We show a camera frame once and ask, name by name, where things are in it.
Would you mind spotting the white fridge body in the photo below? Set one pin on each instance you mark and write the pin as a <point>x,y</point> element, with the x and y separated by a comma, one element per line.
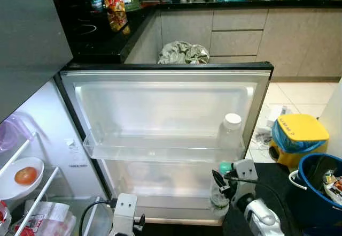
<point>53,129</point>

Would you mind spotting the clear purple container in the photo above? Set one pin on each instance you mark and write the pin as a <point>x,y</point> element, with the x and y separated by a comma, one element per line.
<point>10,131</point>

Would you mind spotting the blue plastic bucket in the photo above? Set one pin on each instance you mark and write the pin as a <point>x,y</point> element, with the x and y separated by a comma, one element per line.
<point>312,206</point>

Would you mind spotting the crumpled paper litter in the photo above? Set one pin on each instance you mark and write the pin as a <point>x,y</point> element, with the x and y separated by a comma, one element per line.
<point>270,126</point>

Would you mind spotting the clear fridge door shelf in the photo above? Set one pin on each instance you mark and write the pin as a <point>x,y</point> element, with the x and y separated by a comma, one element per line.
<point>160,149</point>

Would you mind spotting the grey freezer door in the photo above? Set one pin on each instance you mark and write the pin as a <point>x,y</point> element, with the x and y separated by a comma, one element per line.
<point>32,38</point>

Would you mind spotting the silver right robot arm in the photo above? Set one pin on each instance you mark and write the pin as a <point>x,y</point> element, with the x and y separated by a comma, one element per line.
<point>262,217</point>

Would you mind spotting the crumpled snack wrappers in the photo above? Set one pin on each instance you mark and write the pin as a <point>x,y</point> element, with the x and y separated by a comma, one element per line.
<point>334,185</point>

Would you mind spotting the clear water bottle teal cap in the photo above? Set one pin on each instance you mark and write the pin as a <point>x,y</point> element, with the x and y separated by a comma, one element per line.
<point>220,206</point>

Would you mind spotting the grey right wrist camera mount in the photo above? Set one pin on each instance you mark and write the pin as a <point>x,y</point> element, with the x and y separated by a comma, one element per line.
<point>246,174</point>

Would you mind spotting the black kitchen countertop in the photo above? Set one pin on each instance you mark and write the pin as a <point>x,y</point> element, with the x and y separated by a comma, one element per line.
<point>96,38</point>

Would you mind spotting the plastic bag red print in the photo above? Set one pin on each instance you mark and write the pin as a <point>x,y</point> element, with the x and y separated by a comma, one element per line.
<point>48,220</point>

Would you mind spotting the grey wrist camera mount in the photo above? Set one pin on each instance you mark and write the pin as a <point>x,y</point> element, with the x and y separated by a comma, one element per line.
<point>246,174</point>
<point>125,212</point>

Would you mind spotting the fridge door white lining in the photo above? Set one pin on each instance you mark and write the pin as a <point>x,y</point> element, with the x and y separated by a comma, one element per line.
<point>160,107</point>

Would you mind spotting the clear bottle white cap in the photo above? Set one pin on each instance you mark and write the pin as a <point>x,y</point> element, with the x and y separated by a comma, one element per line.
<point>230,137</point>

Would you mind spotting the beige kitchen cabinets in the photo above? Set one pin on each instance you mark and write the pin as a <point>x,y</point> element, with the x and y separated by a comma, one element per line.
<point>267,38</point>

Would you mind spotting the red tomato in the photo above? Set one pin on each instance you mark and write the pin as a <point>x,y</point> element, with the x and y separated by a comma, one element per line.
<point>25,175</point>

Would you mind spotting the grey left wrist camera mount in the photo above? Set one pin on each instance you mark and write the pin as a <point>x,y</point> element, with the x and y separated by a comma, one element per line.
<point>125,212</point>

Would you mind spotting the crumpled grey bag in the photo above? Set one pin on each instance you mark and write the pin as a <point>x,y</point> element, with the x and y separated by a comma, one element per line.
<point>183,53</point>

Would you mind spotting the yellow bin blue bag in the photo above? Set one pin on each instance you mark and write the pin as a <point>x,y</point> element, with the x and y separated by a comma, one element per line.
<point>299,131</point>

